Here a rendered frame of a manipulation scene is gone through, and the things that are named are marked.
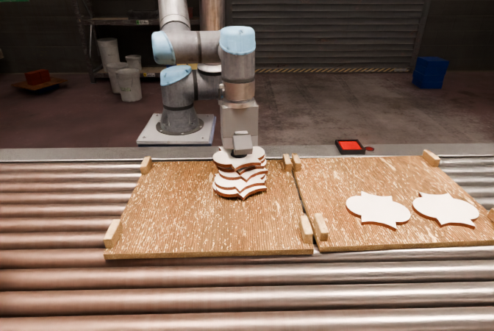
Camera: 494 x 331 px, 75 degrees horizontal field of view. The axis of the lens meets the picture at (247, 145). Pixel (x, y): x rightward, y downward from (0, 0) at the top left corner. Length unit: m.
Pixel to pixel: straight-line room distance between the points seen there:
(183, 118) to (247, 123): 0.52
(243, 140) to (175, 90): 0.53
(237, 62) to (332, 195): 0.39
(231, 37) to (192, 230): 0.41
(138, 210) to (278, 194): 0.33
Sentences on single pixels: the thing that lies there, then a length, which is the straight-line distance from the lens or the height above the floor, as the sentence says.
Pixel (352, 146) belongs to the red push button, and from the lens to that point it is 1.08.
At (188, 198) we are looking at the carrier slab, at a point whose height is 0.94.
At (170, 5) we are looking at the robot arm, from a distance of 0.87.
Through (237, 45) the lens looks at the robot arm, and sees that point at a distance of 0.69.
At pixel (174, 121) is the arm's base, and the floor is 0.93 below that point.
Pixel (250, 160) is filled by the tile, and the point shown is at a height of 1.01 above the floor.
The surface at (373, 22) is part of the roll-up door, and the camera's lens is 5.78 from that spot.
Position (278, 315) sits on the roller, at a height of 0.92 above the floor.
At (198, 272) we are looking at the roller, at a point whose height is 0.92.
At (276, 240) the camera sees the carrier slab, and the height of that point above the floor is 0.94.
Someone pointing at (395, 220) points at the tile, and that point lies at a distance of 0.77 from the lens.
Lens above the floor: 1.40
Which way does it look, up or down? 27 degrees down
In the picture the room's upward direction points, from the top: straight up
